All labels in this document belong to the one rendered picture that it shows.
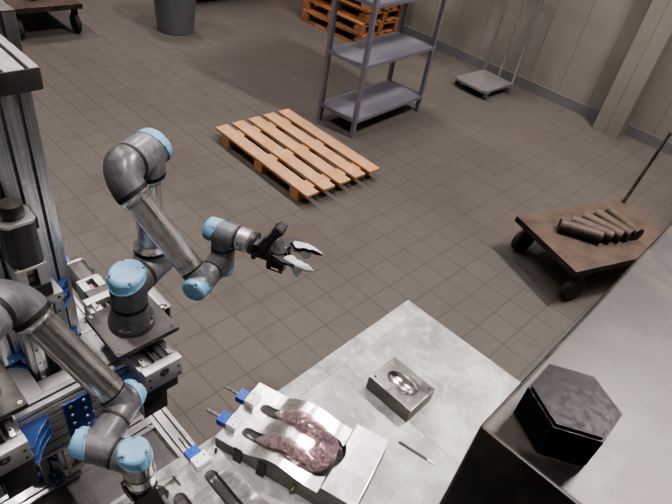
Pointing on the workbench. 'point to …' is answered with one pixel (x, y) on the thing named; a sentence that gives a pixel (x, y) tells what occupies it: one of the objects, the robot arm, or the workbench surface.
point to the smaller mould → (400, 389)
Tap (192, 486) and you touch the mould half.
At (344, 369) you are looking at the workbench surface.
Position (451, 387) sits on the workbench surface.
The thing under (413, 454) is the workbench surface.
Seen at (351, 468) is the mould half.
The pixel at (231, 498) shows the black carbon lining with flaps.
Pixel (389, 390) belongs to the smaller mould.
